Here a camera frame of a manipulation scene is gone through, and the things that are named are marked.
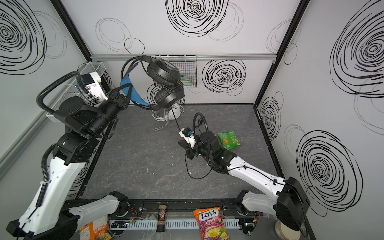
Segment white headphones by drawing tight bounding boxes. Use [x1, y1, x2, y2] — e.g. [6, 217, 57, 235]
[151, 103, 185, 122]

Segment grey headphone cable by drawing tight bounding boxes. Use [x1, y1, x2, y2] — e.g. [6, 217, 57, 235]
[154, 118, 173, 132]

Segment black headphones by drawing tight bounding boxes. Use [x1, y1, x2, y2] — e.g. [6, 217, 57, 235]
[120, 55, 185, 111]

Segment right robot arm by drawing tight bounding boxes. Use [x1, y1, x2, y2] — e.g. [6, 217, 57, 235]
[178, 113, 311, 237]

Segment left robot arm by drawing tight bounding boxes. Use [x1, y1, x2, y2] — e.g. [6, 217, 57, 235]
[6, 71, 131, 240]

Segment green snack packet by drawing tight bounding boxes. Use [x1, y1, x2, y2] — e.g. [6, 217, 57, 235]
[217, 130, 241, 150]

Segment Fox's fruits candy bag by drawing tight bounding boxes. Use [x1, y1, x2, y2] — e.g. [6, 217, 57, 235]
[193, 207, 231, 240]

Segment small dark spice bottle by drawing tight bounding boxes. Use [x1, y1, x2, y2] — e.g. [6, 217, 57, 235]
[156, 205, 167, 233]

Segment orange snack bag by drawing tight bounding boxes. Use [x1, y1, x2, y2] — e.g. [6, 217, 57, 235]
[80, 215, 112, 240]

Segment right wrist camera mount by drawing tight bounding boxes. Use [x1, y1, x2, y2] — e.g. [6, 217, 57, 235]
[179, 128, 196, 149]

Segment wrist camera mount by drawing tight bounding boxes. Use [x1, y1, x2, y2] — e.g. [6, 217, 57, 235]
[179, 128, 196, 149]
[77, 72, 108, 106]

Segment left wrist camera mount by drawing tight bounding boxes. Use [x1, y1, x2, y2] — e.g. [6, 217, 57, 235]
[77, 72, 108, 106]

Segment clear acrylic wall shelf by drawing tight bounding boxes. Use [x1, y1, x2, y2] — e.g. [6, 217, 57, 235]
[49, 62, 106, 111]

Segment items in wire basket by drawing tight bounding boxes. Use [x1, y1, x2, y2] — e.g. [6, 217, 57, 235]
[181, 74, 197, 88]

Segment white slotted cable duct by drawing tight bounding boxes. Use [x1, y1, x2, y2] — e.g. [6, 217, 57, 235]
[109, 219, 241, 231]

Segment black wire basket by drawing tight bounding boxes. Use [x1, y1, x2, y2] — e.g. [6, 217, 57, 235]
[155, 55, 198, 80]

